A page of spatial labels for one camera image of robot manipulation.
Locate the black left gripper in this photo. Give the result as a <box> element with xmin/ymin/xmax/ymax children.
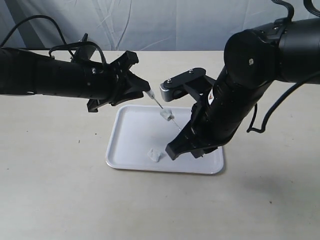
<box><xmin>83</xmin><ymin>50</ymin><xmax>151</xmax><ymax>113</ymax></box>

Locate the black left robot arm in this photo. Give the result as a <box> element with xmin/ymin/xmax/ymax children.
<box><xmin>0</xmin><ymin>47</ymin><xmax>151</xmax><ymax>113</ymax></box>

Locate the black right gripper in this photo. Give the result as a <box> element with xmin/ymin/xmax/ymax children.
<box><xmin>165</xmin><ymin>102</ymin><xmax>223</xmax><ymax>161</ymax></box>

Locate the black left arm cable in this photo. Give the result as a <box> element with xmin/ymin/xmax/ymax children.
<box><xmin>0</xmin><ymin>15</ymin><xmax>106</xmax><ymax>68</ymax></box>

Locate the thin metal skewer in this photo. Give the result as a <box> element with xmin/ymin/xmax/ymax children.
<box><xmin>152</xmin><ymin>97</ymin><xmax>182</xmax><ymax>131</ymax></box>

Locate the white rectangular plastic tray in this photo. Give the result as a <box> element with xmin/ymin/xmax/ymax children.
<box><xmin>105</xmin><ymin>105</ymin><xmax>225</xmax><ymax>175</ymax></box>

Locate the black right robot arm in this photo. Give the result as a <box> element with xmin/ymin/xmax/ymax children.
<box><xmin>160</xmin><ymin>18</ymin><xmax>320</xmax><ymax>160</ymax></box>

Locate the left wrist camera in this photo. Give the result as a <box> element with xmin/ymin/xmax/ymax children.
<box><xmin>71</xmin><ymin>45</ymin><xmax>97</xmax><ymax>63</ymax></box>

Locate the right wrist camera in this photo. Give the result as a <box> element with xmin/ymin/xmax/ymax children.
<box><xmin>159</xmin><ymin>67</ymin><xmax>216</xmax><ymax>102</ymax></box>

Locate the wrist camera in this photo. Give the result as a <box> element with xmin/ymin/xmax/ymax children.
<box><xmin>71</xmin><ymin>45</ymin><xmax>97</xmax><ymax>63</ymax></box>
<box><xmin>159</xmin><ymin>67</ymin><xmax>216</xmax><ymax>102</ymax></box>

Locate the grey-blue backdrop cloth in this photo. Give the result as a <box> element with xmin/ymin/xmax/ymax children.
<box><xmin>0</xmin><ymin>0</ymin><xmax>320</xmax><ymax>52</ymax></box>

